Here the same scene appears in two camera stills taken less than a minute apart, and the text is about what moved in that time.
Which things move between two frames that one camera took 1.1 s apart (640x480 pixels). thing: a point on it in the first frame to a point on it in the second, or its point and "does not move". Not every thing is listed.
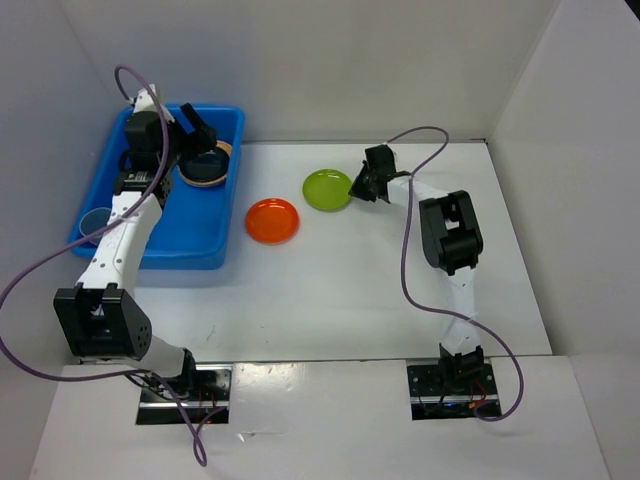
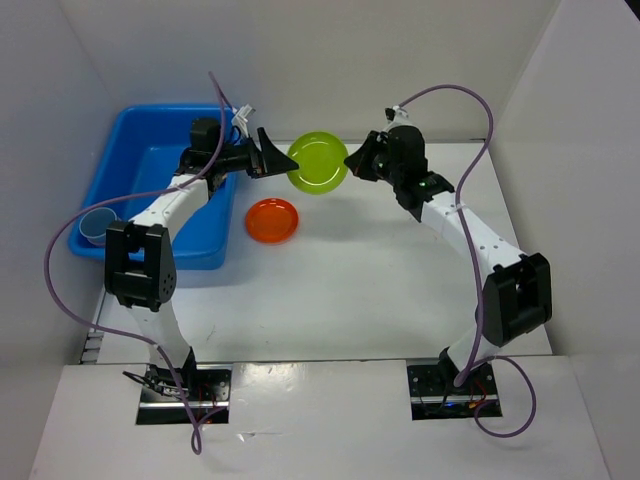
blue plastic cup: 94,220 does not move
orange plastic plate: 273,221 does not move
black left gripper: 204,138 to 272,161
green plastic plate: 327,190 to 320,157
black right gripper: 358,190 to 359,161
